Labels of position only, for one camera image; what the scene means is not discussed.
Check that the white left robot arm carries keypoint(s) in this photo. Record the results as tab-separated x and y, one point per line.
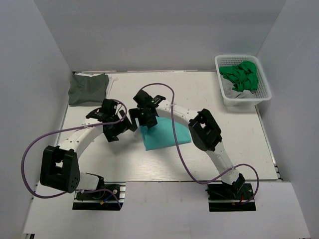
60	164

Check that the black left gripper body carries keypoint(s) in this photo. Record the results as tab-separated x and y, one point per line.
115	128

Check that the white plastic basket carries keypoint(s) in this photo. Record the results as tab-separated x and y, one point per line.
262	93

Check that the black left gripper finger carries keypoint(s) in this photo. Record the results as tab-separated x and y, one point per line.
125	123
111	137

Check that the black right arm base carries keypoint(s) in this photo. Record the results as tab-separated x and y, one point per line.
221	199

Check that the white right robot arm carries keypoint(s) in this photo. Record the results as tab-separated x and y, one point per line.
204	130

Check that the teal t-shirt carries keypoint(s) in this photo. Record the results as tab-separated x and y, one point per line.
161	135

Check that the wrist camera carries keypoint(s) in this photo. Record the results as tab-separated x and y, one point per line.
143	100
109	107

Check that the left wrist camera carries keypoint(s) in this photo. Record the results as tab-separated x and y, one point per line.
109	107

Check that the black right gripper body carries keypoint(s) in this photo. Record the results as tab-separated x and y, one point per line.
145	117

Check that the crumpled green t-shirt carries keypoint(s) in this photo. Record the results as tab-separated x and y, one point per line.
243	76

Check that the folded dark olive t-shirt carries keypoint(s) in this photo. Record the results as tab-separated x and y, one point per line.
86	89

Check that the crumpled grey t-shirt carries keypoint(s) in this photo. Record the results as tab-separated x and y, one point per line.
233	94

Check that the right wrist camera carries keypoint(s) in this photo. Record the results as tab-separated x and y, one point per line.
143	100

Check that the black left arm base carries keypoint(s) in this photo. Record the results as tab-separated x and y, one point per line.
101	201

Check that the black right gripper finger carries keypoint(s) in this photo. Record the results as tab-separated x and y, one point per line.
151	121
135	114

